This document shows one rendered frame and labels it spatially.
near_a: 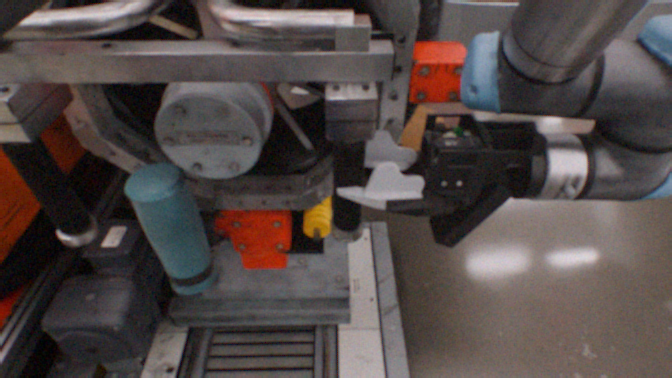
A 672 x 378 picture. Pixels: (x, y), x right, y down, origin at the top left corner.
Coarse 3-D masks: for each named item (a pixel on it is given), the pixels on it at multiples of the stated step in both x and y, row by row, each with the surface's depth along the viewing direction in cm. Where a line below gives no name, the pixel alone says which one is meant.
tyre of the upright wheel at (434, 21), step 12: (72, 0) 59; (420, 0) 59; (432, 0) 59; (420, 12) 60; (432, 12) 60; (420, 24) 61; (432, 24) 61; (420, 36) 63; (432, 36) 63; (408, 108) 71; (120, 120) 72; (408, 120) 74; (312, 168) 81
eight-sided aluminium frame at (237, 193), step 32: (64, 0) 55; (384, 0) 51; (416, 0) 51; (416, 32) 54; (96, 96) 64; (384, 96) 60; (96, 128) 64; (128, 128) 70; (384, 128) 64; (128, 160) 68; (160, 160) 74; (192, 192) 74; (224, 192) 75; (256, 192) 75; (288, 192) 75; (320, 192) 75
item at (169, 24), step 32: (96, 0) 63; (192, 0) 60; (288, 0) 61; (128, 32) 75; (192, 32) 64; (128, 96) 72; (160, 96) 81; (288, 128) 91; (320, 128) 86; (288, 160) 82; (320, 160) 79
